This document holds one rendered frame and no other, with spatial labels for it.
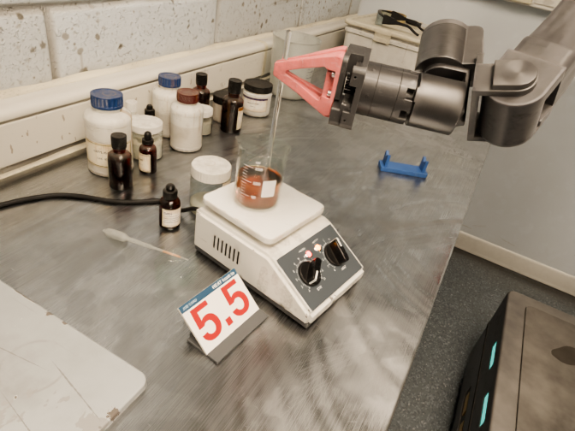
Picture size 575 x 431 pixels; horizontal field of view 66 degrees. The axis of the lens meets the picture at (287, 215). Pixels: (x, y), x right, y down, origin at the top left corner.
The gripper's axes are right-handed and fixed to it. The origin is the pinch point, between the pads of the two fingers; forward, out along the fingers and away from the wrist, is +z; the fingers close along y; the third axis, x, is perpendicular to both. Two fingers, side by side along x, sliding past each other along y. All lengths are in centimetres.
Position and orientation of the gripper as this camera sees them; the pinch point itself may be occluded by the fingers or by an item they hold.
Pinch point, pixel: (281, 68)
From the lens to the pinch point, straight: 51.7
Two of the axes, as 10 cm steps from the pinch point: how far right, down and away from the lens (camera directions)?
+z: -9.6, -2.5, 0.9
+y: -2.1, 5.2, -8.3
